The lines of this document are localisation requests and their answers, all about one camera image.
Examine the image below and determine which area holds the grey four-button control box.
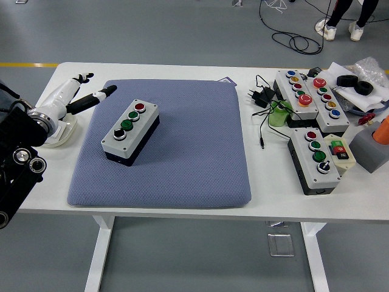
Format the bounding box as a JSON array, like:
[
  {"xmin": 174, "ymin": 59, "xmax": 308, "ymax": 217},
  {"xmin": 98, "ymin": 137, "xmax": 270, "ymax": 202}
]
[
  {"xmin": 100, "ymin": 99, "xmax": 161, "ymax": 167},
  {"xmin": 287, "ymin": 127, "xmax": 341, "ymax": 196}
]

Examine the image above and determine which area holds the clear floor socket cover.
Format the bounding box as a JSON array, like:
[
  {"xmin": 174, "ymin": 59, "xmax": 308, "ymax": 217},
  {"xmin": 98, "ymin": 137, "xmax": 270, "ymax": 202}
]
[{"xmin": 267, "ymin": 233, "xmax": 295, "ymax": 258}]

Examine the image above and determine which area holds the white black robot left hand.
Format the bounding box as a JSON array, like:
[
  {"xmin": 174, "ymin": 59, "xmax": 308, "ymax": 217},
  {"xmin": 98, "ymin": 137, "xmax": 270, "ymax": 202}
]
[{"xmin": 33, "ymin": 72, "xmax": 118, "ymax": 123}]

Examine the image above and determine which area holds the clear bubble wrap bag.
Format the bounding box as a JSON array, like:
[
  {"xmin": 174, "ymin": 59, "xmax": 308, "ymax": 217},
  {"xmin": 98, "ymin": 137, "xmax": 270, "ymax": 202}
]
[{"xmin": 352, "ymin": 56, "xmax": 389, "ymax": 92}]

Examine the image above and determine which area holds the grey block holder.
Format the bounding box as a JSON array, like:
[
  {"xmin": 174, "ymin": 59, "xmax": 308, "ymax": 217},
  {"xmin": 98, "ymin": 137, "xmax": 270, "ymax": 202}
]
[{"xmin": 348, "ymin": 120, "xmax": 389, "ymax": 174}]

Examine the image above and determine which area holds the blue-grey woven mat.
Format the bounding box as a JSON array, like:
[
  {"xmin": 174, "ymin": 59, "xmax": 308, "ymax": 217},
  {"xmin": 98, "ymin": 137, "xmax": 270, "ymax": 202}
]
[{"xmin": 66, "ymin": 79, "xmax": 252, "ymax": 209}]

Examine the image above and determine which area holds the black power adapter with cord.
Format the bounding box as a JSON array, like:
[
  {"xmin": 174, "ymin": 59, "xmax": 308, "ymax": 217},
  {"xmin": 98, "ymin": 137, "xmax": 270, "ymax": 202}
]
[{"xmin": 245, "ymin": 74, "xmax": 294, "ymax": 150}]

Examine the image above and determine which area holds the blue-grey ring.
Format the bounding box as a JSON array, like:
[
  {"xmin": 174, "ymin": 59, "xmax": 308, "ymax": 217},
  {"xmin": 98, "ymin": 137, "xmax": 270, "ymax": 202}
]
[{"xmin": 346, "ymin": 102, "xmax": 389, "ymax": 116}]

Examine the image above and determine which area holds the small red knob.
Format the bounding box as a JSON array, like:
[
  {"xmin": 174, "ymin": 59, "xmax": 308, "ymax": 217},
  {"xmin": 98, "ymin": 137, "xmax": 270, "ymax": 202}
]
[{"xmin": 357, "ymin": 113, "xmax": 376, "ymax": 125}]

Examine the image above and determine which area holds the white oval tray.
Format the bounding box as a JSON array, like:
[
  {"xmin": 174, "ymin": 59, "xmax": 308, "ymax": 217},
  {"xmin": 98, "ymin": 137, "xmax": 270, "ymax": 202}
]
[{"xmin": 39, "ymin": 114, "xmax": 78, "ymax": 149}]

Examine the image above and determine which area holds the green plastic cup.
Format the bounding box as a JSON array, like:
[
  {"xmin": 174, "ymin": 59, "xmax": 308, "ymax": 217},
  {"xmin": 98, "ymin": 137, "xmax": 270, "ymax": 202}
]
[{"xmin": 267, "ymin": 100, "xmax": 293, "ymax": 128}]

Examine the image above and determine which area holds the orange cylinder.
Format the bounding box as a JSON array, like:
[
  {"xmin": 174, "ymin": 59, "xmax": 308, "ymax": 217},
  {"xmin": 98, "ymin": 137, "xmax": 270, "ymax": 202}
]
[{"xmin": 373, "ymin": 114, "xmax": 389, "ymax": 145}]

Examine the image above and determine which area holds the cream three-button switch box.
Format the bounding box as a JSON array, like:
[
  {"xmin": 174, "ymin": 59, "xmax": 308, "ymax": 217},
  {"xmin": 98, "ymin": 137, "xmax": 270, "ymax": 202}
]
[{"xmin": 323, "ymin": 133, "xmax": 356, "ymax": 176}]

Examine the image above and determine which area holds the white floor cord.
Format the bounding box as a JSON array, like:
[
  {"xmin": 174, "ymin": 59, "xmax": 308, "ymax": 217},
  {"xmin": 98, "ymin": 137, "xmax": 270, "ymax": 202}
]
[{"xmin": 263, "ymin": 0, "xmax": 288, "ymax": 15}]

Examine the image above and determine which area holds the grey five-button control box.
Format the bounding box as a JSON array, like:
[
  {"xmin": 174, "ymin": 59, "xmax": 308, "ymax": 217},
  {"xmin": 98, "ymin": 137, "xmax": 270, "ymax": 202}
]
[
  {"xmin": 303, "ymin": 77, "xmax": 351, "ymax": 134},
  {"xmin": 272, "ymin": 69, "xmax": 319, "ymax": 128}
]

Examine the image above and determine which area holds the black floor cable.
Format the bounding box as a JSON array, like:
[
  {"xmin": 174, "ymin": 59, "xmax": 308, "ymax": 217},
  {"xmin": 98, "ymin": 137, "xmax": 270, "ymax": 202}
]
[{"xmin": 258, "ymin": 0, "xmax": 389, "ymax": 55}]

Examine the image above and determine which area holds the white paper sheet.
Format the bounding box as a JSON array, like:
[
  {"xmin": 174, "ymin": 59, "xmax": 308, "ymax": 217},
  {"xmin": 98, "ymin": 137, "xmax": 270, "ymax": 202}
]
[{"xmin": 322, "ymin": 61, "xmax": 389, "ymax": 112}]

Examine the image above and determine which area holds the white table leg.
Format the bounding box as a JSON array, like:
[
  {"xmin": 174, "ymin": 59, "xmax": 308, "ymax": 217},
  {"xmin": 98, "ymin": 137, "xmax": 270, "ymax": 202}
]
[
  {"xmin": 84, "ymin": 215, "xmax": 115, "ymax": 292},
  {"xmin": 300, "ymin": 221, "xmax": 331, "ymax": 292}
]

